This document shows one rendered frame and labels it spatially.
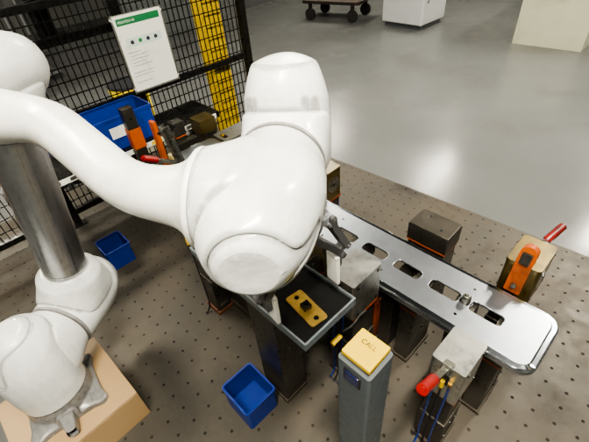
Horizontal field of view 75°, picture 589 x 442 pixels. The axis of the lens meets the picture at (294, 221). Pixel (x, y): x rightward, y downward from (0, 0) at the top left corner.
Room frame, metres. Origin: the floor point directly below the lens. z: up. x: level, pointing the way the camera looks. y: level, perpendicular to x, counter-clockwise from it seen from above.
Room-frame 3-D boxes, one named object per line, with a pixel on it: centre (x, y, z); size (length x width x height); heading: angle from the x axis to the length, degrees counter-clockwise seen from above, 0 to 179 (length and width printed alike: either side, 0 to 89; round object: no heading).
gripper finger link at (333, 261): (0.48, -0.06, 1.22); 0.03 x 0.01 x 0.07; 33
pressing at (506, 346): (0.93, -0.05, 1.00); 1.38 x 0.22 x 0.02; 41
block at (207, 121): (1.59, 0.35, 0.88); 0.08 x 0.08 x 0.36; 41
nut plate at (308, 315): (0.45, 0.00, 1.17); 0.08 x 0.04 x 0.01; 33
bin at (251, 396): (0.49, 0.16, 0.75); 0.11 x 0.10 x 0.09; 41
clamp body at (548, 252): (0.62, -0.57, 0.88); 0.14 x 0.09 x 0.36; 131
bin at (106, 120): (1.50, 0.70, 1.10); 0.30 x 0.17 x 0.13; 132
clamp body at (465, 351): (0.38, -0.28, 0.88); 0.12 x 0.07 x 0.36; 131
